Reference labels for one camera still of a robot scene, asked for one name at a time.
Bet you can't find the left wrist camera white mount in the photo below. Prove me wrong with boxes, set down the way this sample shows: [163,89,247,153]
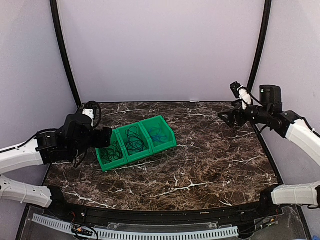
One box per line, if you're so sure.
[82,100,102,129]

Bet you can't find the black frame post left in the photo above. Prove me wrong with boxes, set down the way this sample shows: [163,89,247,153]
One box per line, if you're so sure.
[49,0,82,108]

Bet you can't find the light blue cable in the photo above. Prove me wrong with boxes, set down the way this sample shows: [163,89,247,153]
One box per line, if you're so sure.
[149,129,168,145]
[147,123,163,137]

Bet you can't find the black frame post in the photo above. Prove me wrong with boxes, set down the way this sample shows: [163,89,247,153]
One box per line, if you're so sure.
[49,0,82,108]
[247,0,272,93]

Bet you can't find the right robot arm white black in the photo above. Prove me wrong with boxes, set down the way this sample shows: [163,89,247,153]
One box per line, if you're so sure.
[218,82,320,217]

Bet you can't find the black front rail base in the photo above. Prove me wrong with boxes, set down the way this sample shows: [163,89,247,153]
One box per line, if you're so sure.
[14,193,313,240]

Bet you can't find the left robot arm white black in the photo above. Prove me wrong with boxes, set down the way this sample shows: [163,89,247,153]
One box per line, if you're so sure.
[0,113,113,218]

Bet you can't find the black thin cable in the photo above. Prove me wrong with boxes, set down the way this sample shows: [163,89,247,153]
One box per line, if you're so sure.
[99,139,125,165]

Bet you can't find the black frame post right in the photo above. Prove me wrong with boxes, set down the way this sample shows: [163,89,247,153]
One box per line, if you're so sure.
[247,0,272,93]

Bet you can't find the dark blue thin cable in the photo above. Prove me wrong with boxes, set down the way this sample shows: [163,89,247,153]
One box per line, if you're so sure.
[124,124,148,154]

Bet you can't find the white slotted cable duct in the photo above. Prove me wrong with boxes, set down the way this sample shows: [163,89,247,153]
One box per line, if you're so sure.
[32,213,239,240]

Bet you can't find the green plastic three-compartment bin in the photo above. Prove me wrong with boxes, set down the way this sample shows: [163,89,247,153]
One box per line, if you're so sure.
[95,115,177,172]

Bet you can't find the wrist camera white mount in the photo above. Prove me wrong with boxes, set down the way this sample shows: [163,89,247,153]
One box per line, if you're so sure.
[230,81,253,110]
[82,100,102,129]

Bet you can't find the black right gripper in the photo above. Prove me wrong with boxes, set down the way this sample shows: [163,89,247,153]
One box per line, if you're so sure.
[218,99,272,129]

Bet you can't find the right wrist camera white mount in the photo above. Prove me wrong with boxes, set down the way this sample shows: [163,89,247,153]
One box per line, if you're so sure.
[230,81,253,110]

